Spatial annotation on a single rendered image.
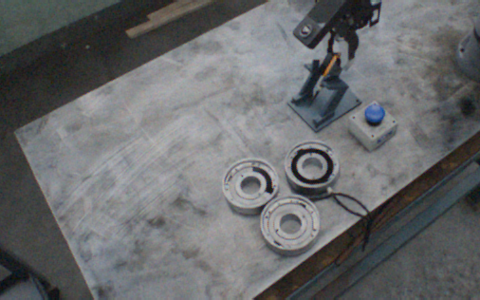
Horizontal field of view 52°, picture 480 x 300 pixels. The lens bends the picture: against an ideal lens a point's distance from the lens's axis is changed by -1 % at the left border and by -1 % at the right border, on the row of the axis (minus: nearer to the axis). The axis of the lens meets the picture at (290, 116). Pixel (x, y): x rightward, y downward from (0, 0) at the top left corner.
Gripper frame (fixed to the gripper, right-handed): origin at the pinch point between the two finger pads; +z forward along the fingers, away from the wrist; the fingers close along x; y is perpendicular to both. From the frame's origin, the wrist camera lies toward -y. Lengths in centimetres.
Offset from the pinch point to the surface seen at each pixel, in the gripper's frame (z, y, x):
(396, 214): 38.4, 3.4, -21.7
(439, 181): 38.5, 18.1, -21.8
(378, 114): 4.4, 0.2, -12.9
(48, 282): 81, -81, 39
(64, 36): 86, -35, 149
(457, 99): 11.9, 20.9, -16.9
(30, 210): 92, -80, 76
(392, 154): 11.8, 0.1, -18.4
